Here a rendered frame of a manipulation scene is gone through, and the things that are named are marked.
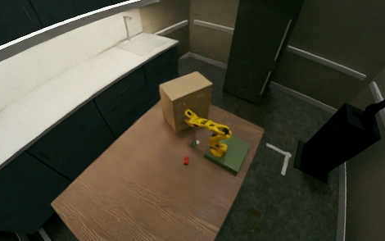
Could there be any tan wooden chest of drawers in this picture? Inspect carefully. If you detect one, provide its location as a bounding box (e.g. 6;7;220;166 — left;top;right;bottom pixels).
159;71;213;133

